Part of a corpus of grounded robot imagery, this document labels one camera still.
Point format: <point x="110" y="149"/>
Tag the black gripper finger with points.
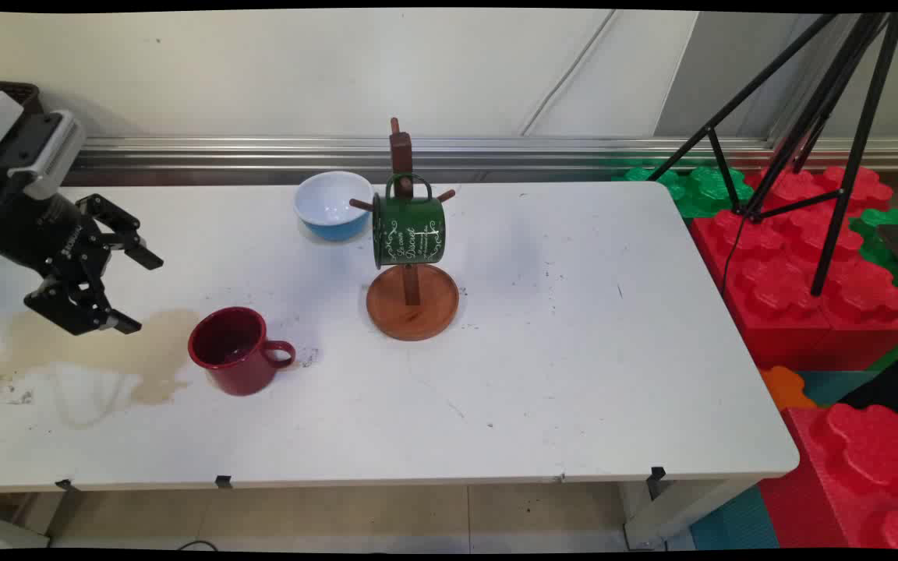
<point x="118" y="226"/>
<point x="75" y="308"/>

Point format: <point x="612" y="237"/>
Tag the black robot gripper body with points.
<point x="32" y="226"/>

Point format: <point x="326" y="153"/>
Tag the green enamel mug white lettering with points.
<point x="410" y="230"/>

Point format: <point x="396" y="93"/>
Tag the dark red mug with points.
<point x="235" y="354"/>

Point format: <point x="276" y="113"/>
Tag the black table edge clip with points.
<point x="656" y="477"/>
<point x="224" y="481"/>
<point x="65" y="485"/>

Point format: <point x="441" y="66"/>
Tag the blue bowl white inside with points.
<point x="328" y="202"/>

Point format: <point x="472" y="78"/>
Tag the wooden mug tree stand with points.
<point x="411" y="304"/>

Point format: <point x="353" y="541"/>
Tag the green foam block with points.
<point x="702" y="191"/>
<point x="885" y="249"/>

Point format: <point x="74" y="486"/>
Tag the white table leg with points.
<point x="663" y="518"/>

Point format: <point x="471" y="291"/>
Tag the teal foam mat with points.
<point x="733" y="522"/>

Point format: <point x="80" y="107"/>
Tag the orange foam piece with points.
<point x="784" y="388"/>

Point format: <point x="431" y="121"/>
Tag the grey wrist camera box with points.
<point x="47" y="156"/>

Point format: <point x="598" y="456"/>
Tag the silver metal wall rail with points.
<point x="262" y="152"/>

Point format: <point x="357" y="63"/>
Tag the black camera tripod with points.
<point x="858" y="132"/>

